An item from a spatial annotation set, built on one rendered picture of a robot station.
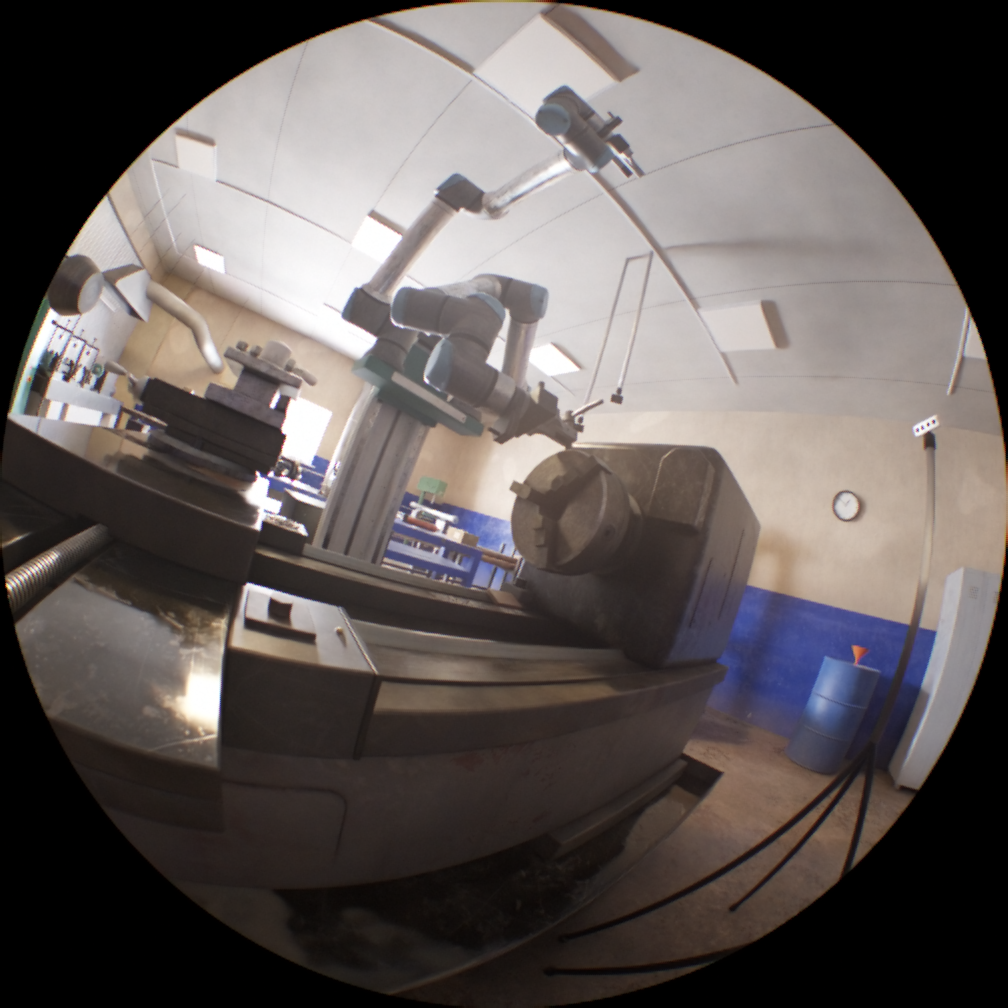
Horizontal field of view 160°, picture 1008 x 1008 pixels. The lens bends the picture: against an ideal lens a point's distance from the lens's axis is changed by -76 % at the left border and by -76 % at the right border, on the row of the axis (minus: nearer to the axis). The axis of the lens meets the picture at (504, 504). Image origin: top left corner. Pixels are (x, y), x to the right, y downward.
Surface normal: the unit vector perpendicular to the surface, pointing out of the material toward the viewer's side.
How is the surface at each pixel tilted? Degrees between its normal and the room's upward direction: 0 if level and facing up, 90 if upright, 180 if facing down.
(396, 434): 90
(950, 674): 90
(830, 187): 180
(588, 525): 90
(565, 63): 180
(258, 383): 90
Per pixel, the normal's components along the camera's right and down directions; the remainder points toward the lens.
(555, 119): -0.40, 0.91
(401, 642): 0.67, -0.52
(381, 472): 0.70, 0.18
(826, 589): -0.73, -0.32
